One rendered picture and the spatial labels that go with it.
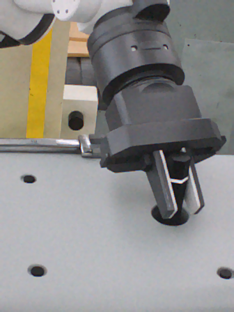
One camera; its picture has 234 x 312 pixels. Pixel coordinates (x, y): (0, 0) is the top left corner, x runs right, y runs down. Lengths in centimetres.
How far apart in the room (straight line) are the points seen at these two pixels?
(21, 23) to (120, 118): 35
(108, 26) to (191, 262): 25
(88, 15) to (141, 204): 20
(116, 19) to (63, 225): 21
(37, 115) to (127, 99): 191
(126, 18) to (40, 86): 182
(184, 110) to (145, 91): 4
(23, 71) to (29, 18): 153
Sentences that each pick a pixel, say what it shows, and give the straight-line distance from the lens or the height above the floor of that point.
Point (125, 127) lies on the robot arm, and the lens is 71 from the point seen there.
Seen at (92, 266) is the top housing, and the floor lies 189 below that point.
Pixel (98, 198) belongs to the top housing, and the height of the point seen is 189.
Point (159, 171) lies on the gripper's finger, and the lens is 71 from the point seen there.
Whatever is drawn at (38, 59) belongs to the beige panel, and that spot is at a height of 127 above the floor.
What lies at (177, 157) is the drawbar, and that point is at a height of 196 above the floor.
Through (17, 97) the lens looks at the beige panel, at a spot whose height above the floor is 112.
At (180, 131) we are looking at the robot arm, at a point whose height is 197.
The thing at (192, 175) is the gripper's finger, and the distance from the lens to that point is 73.
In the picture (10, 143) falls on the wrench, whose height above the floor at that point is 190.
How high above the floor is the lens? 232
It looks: 31 degrees down
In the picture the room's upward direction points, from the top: 7 degrees clockwise
